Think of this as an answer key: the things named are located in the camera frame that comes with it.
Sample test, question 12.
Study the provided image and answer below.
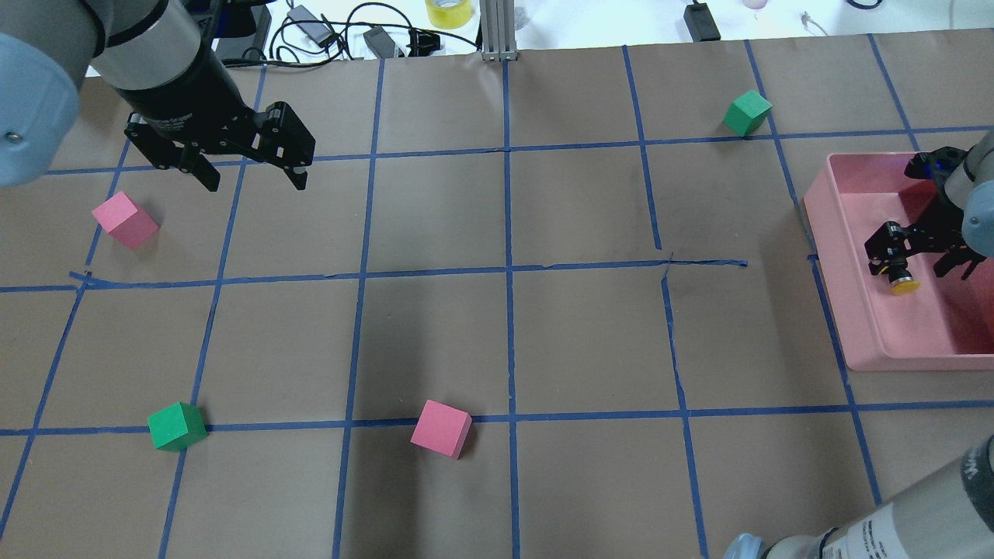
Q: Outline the yellow push button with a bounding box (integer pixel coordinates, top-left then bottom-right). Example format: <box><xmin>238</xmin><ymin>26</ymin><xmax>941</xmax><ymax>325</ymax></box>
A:
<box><xmin>885</xmin><ymin>264</ymin><xmax>920</xmax><ymax>296</ymax></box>

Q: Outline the pink plastic bin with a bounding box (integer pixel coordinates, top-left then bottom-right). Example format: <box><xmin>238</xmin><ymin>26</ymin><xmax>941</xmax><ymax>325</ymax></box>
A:
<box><xmin>805</xmin><ymin>152</ymin><xmax>993</xmax><ymax>371</ymax></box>

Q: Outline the pink cube far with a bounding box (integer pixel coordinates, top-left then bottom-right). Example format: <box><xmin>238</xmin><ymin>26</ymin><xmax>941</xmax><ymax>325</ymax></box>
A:
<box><xmin>409</xmin><ymin>399</ymin><xmax>473</xmax><ymax>460</ymax></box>

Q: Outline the pink cube near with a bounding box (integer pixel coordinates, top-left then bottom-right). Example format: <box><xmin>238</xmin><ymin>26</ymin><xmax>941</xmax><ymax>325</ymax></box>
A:
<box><xmin>90</xmin><ymin>192</ymin><xmax>160</xmax><ymax>250</ymax></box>

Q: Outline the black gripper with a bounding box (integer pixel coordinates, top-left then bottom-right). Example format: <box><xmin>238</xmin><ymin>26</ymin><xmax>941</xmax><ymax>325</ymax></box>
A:
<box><xmin>117</xmin><ymin>47</ymin><xmax>315</xmax><ymax>193</ymax></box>
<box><xmin>865</xmin><ymin>198</ymin><xmax>985</xmax><ymax>282</ymax></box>

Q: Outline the green cube centre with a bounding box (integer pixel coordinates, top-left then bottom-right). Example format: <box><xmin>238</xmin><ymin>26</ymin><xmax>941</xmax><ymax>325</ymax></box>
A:
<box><xmin>147</xmin><ymin>402</ymin><xmax>208</xmax><ymax>453</ymax></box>

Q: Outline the black power adapter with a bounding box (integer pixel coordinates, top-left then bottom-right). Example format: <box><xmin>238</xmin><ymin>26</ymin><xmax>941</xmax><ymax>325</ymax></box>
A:
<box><xmin>683</xmin><ymin>1</ymin><xmax>721</xmax><ymax>43</ymax></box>

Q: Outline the pink cube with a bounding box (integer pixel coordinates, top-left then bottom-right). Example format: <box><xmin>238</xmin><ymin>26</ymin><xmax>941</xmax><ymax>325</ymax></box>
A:
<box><xmin>409</xmin><ymin>399</ymin><xmax>473</xmax><ymax>460</ymax></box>
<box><xmin>90</xmin><ymin>192</ymin><xmax>160</xmax><ymax>250</ymax></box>

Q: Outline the green cube far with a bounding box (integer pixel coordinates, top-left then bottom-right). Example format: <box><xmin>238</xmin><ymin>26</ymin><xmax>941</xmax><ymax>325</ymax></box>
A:
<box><xmin>723</xmin><ymin>89</ymin><xmax>773</xmax><ymax>137</ymax></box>

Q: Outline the green cube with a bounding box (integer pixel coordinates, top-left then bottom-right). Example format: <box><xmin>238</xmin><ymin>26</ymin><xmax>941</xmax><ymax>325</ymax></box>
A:
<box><xmin>723</xmin><ymin>89</ymin><xmax>773</xmax><ymax>137</ymax></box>
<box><xmin>147</xmin><ymin>402</ymin><xmax>208</xmax><ymax>453</ymax></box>

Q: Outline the aluminium frame post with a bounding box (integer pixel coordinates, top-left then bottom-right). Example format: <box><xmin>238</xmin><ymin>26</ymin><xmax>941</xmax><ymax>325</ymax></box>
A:
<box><xmin>479</xmin><ymin>0</ymin><xmax>519</xmax><ymax>61</ymax></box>

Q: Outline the yellow tape roll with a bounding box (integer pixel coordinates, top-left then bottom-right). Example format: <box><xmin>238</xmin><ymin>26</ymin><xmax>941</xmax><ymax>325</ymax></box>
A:
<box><xmin>425</xmin><ymin>0</ymin><xmax>473</xmax><ymax>30</ymax></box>

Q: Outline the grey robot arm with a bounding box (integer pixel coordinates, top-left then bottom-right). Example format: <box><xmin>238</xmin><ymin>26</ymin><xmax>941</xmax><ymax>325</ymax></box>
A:
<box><xmin>1</xmin><ymin>1</ymin><xmax>315</xmax><ymax>192</ymax></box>
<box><xmin>725</xmin><ymin>132</ymin><xmax>992</xmax><ymax>558</ymax></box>

